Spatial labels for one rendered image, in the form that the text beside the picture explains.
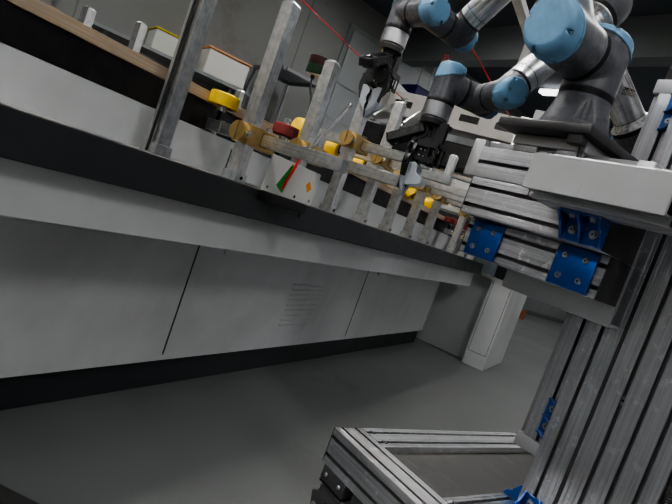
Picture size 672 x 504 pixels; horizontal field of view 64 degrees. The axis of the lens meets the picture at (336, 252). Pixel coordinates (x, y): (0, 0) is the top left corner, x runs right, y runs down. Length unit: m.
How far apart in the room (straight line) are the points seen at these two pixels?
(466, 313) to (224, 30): 4.29
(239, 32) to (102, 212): 5.76
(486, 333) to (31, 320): 3.08
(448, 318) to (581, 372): 2.86
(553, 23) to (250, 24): 5.86
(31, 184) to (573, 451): 1.18
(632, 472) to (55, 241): 1.31
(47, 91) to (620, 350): 1.29
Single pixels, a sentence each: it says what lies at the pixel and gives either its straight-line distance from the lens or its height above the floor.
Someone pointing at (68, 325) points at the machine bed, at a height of 0.23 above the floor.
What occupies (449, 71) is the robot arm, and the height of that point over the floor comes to 1.15.
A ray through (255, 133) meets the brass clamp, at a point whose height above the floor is 0.83.
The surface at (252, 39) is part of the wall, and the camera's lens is 6.89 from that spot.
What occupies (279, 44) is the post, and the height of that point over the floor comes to 1.05.
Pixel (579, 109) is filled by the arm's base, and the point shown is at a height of 1.08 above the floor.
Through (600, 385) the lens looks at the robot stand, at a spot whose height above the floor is 0.56.
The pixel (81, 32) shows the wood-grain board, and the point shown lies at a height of 0.88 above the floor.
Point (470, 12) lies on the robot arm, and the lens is 1.65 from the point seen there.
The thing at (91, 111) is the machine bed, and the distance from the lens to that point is 1.35.
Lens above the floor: 0.72
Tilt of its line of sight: 4 degrees down
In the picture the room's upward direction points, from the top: 20 degrees clockwise
